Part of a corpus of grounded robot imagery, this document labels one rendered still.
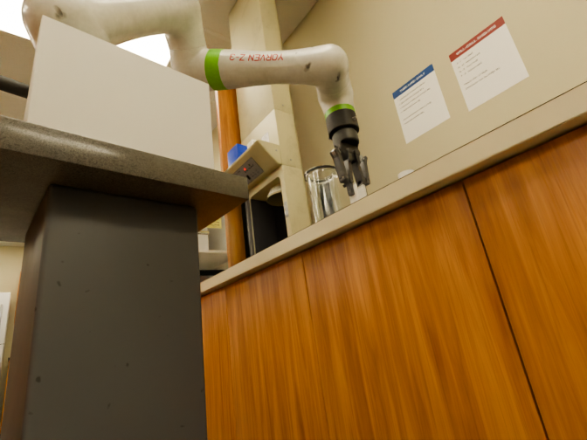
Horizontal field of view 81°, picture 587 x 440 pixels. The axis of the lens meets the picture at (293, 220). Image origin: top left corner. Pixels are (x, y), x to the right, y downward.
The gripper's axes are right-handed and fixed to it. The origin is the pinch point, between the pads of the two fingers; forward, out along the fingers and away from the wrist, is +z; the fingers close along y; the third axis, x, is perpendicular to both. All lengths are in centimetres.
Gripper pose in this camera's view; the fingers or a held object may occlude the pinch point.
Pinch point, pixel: (358, 196)
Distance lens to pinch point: 96.6
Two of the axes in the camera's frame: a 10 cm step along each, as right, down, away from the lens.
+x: 5.7, -3.5, -7.4
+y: -8.1, -0.8, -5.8
